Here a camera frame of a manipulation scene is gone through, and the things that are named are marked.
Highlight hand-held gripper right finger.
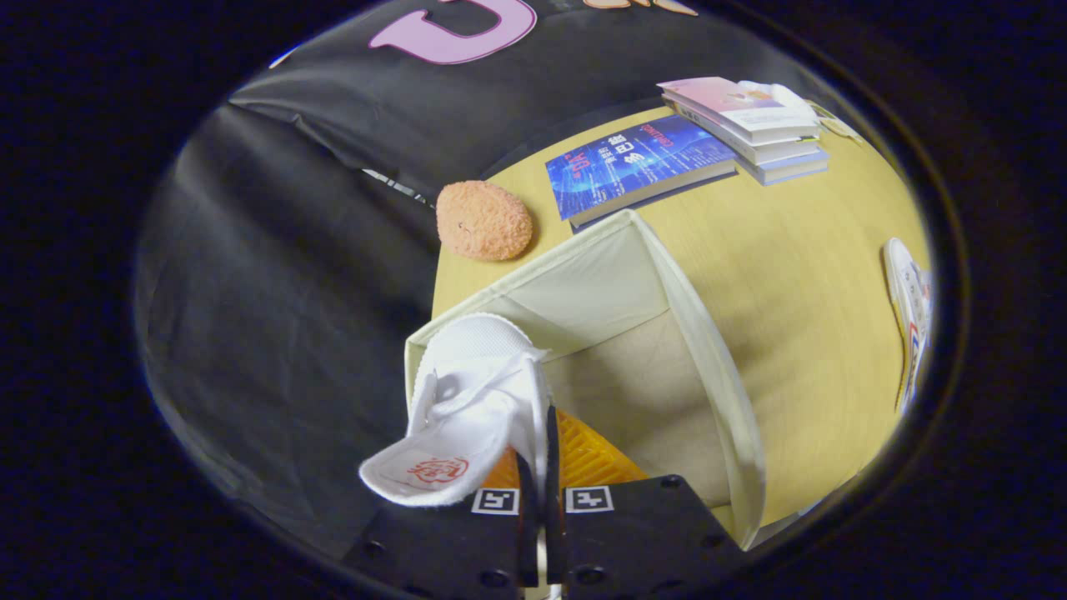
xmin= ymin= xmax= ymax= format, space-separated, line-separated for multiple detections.
xmin=546 ymin=406 xmax=749 ymax=600

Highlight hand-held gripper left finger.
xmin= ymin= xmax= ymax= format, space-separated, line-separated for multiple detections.
xmin=342 ymin=446 xmax=541 ymax=600

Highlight white shoe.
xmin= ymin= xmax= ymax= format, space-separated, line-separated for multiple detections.
xmin=882 ymin=237 xmax=934 ymax=415
xmin=358 ymin=312 xmax=553 ymax=508

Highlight cream fabric storage box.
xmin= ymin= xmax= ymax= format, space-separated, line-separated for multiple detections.
xmin=404 ymin=208 xmax=768 ymax=551

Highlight orange fuzzy sponge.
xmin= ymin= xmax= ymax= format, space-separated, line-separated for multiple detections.
xmin=435 ymin=180 xmax=534 ymax=263

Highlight dark blue printed book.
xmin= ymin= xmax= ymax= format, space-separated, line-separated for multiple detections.
xmin=545 ymin=114 xmax=739 ymax=231

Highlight grey-blue cover book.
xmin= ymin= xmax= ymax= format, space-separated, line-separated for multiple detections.
xmin=738 ymin=147 xmax=831 ymax=187

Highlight white cover book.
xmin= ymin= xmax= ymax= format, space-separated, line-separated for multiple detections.
xmin=684 ymin=107 xmax=826 ymax=166

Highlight pink cover book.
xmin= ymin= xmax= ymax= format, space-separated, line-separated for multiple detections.
xmin=657 ymin=77 xmax=822 ymax=148

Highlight small compartment tray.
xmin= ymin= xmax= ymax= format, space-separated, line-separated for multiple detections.
xmin=810 ymin=102 xmax=865 ymax=144

